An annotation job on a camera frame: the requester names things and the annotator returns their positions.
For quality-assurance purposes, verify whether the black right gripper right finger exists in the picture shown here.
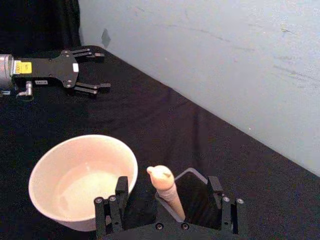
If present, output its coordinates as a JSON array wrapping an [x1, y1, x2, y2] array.
[[206, 175, 248, 236]]

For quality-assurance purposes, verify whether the black table cloth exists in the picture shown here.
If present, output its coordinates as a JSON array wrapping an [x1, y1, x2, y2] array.
[[0, 44, 320, 240]]

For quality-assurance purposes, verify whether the white ceramic bowl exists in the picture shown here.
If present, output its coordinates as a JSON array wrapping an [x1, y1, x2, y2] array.
[[28, 134, 139, 232]]

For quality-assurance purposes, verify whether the clear plastic case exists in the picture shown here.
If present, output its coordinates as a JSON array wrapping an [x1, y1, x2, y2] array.
[[154, 167, 216, 224]]

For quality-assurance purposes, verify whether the wooden utensil handle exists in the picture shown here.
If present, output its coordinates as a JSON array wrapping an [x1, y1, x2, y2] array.
[[146, 165, 186, 221]]

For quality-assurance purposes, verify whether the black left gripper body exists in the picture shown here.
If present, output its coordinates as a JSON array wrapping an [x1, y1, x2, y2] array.
[[11, 49, 80, 90]]

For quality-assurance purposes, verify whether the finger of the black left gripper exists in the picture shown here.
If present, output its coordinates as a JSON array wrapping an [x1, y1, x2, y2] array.
[[73, 81, 112, 96], [70, 47, 106, 64]]

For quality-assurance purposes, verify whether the black hanging curtain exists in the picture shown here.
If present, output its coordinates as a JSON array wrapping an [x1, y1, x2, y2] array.
[[0, 0, 82, 59]]

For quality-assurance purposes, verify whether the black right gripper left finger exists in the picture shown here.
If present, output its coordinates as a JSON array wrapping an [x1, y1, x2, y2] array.
[[94, 175, 130, 237]]

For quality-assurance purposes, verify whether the cable with silver plug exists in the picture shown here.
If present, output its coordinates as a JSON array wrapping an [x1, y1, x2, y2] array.
[[15, 80, 34, 98]]

